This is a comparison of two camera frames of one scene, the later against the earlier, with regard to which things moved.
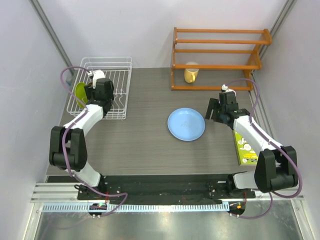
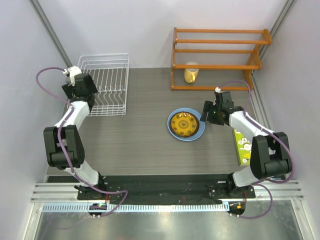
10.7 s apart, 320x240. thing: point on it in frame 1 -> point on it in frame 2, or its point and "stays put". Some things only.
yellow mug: [191, 75] stays put
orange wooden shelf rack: [255, 64] stays put
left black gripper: [90, 92] -> [69, 90]
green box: [246, 155] stays put
